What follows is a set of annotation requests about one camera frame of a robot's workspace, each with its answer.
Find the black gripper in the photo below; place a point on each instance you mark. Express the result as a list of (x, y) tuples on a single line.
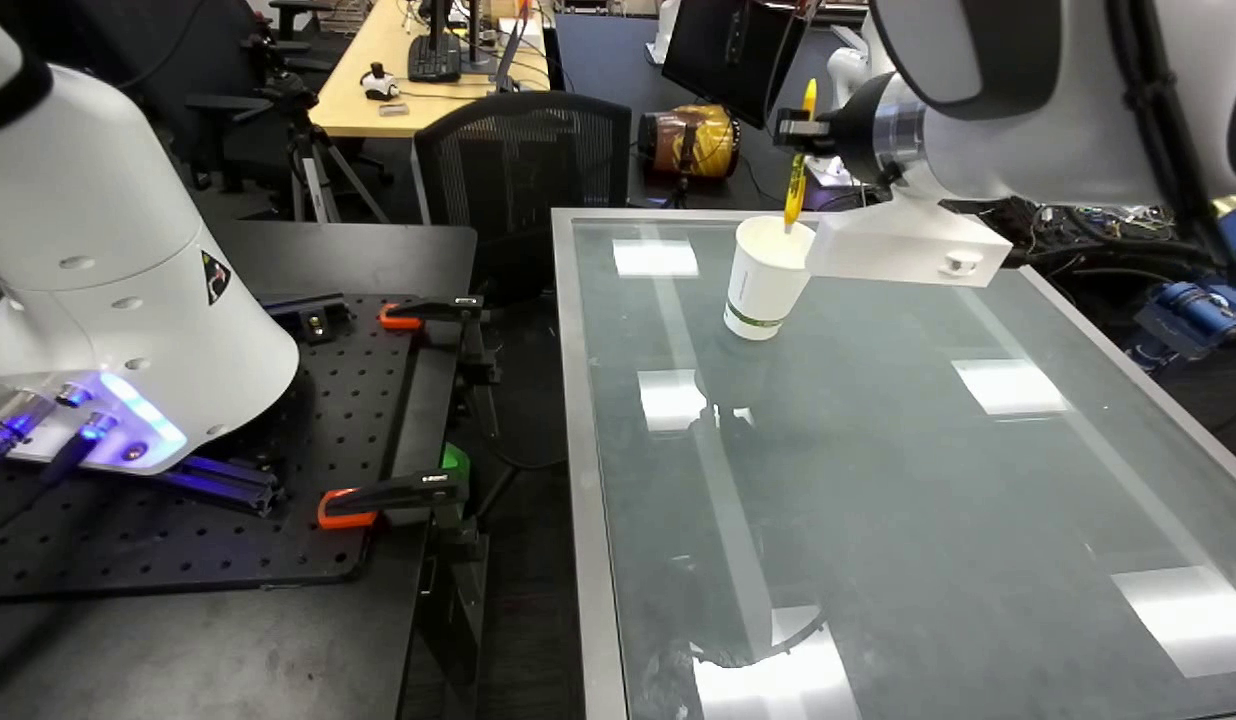
[(858, 135)]

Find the yellow pen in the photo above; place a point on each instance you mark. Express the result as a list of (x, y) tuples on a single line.
[(792, 203)]

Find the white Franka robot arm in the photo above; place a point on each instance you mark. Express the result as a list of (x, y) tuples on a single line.
[(111, 264)]

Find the white idle robot arm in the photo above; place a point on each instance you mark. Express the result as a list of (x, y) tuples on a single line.
[(846, 67)]

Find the white paper cup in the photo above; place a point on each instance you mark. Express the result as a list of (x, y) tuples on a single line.
[(764, 284)]

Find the shiny gold round object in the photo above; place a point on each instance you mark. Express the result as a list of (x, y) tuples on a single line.
[(703, 147)]

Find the large black monitor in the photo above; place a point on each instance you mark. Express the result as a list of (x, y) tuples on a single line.
[(738, 53)]

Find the black mesh office chair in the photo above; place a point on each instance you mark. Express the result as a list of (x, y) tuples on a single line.
[(522, 186)]

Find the blue plastic object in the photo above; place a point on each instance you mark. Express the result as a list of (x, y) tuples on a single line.
[(1181, 321)]

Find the orange black bar clamp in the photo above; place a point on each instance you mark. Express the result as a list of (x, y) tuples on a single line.
[(422, 316), (377, 503)]

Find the glass top table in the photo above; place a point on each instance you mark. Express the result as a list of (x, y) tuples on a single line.
[(910, 561)]

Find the wooden desk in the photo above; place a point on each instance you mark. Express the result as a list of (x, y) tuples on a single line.
[(377, 93)]

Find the small green object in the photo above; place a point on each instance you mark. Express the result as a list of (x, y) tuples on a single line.
[(453, 464)]

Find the small black block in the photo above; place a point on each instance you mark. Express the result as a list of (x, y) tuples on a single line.
[(326, 321)]

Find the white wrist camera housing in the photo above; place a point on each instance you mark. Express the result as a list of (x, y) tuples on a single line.
[(910, 246)]

